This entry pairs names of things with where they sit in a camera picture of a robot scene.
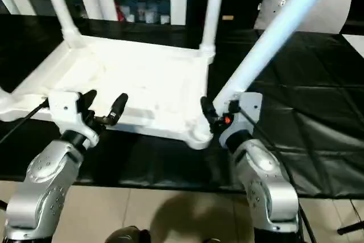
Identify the white plastic table leg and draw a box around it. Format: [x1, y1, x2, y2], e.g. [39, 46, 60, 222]
[198, 0, 227, 57]
[213, 0, 345, 110]
[40, 0, 84, 49]

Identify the black work mat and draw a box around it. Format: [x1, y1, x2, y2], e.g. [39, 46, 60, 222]
[0, 18, 364, 199]

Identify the white sheet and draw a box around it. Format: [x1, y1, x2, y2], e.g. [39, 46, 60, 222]
[340, 33, 364, 57]

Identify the grey cushion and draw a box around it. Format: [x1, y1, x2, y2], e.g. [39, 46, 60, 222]
[254, 0, 355, 35]

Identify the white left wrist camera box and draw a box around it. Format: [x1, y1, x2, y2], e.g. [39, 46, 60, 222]
[48, 90, 98, 145]

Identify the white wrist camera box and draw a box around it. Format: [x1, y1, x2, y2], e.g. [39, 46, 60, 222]
[48, 90, 98, 145]
[219, 92, 264, 148]

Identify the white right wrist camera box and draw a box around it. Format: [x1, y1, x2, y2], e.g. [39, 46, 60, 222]
[219, 92, 264, 148]

